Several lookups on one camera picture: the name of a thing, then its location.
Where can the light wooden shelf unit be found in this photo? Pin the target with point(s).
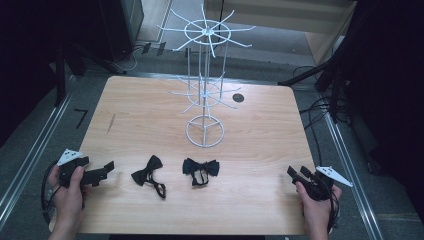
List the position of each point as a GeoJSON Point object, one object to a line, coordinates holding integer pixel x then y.
{"type": "Point", "coordinates": [293, 20]}

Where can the person's right hand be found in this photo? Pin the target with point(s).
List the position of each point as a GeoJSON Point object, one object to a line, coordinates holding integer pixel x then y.
{"type": "Point", "coordinates": [316, 210]}

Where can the metal floor rail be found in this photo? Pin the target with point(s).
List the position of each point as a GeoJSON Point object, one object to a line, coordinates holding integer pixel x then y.
{"type": "Point", "coordinates": [353, 180]}
{"type": "Point", "coordinates": [30, 160]}

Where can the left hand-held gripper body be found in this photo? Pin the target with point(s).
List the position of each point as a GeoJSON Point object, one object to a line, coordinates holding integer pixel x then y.
{"type": "Point", "coordinates": [68, 166]}

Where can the dark cabinet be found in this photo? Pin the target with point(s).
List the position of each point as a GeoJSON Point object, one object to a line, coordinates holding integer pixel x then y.
{"type": "Point", "coordinates": [116, 26]}

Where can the black bow tie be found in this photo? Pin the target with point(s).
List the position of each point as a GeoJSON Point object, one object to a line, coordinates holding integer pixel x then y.
{"type": "Point", "coordinates": [146, 173]}
{"type": "Point", "coordinates": [200, 168]}

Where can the person's left hand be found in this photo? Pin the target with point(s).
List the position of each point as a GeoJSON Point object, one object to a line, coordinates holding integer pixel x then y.
{"type": "Point", "coordinates": [68, 196]}

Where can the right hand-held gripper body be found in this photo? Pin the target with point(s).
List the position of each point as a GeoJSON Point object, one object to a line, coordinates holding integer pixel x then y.
{"type": "Point", "coordinates": [318, 186]}

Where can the black metal stand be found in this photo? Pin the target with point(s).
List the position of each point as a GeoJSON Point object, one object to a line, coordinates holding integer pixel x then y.
{"type": "Point", "coordinates": [65, 66]}
{"type": "Point", "coordinates": [328, 76]}

